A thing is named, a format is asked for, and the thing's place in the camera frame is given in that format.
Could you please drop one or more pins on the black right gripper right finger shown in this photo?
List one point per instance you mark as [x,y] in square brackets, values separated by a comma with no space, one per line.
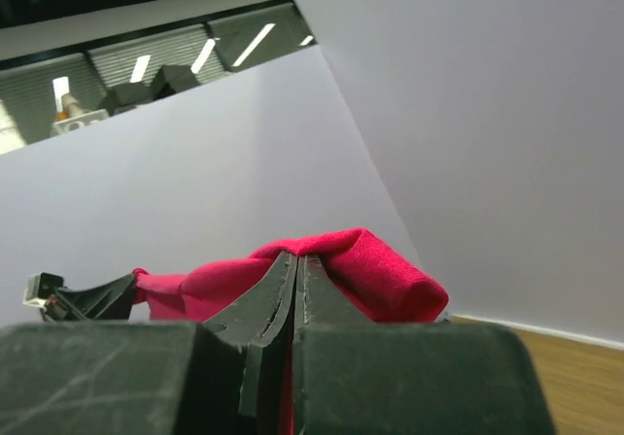
[414,381]

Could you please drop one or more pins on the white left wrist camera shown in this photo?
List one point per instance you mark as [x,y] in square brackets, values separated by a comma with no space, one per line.
[40,287]

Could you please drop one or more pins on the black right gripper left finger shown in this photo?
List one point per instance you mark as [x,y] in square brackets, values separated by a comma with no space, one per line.
[127,381]

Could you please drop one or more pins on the pink t shirt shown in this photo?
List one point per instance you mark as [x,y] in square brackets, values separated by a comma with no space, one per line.
[377,280]

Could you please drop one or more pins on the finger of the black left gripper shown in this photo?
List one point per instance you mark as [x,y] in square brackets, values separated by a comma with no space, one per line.
[111,301]

